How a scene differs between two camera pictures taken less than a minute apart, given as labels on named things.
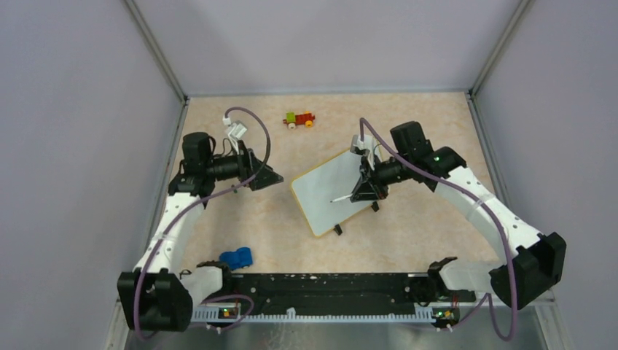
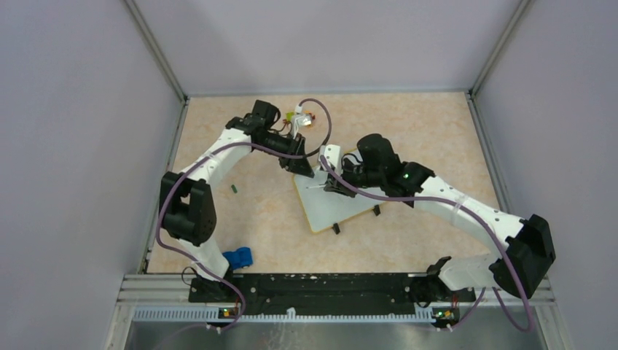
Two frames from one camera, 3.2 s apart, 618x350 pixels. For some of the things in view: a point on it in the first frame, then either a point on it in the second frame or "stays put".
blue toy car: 240,258 stays put
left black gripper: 256,175 → 296,165
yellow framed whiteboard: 316,189 stays put
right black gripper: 364,190 → 332,184
